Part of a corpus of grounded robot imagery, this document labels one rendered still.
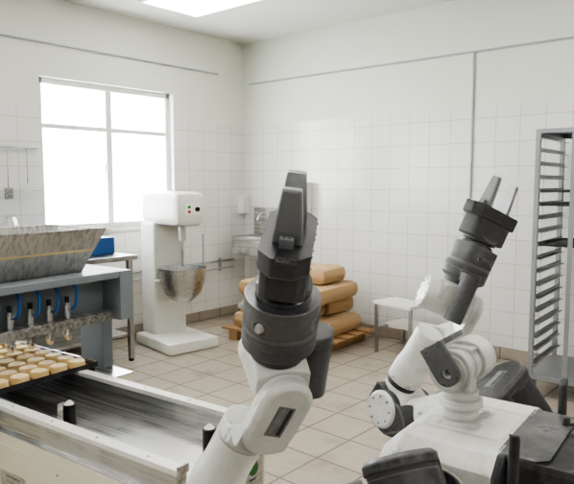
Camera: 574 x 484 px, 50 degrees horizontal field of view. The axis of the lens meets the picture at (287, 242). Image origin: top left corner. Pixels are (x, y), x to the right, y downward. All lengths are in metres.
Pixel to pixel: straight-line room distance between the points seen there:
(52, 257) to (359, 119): 4.50
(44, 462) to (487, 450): 1.07
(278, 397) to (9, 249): 1.27
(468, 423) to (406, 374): 0.37
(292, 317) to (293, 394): 0.10
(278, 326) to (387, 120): 5.30
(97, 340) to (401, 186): 4.07
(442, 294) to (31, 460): 1.04
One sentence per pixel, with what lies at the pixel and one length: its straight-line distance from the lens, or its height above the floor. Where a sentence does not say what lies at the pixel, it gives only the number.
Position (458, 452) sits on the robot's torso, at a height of 1.10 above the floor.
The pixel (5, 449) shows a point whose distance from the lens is 1.78.
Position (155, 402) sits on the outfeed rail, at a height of 0.87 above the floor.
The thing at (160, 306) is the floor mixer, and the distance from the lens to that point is 5.74.
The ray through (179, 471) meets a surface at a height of 0.90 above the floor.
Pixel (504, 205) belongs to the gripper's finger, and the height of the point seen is 1.42.
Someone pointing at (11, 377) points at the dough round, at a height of 0.92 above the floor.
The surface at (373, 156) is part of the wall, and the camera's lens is 5.98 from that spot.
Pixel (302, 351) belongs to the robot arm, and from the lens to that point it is 0.71.
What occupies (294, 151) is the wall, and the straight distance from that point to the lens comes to 6.57.
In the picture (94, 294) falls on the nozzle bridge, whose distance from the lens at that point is 2.11.
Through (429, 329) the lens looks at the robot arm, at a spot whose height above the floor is 1.16.
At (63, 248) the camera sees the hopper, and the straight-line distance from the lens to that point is 1.97.
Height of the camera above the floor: 1.46
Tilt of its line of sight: 5 degrees down
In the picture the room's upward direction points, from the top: straight up
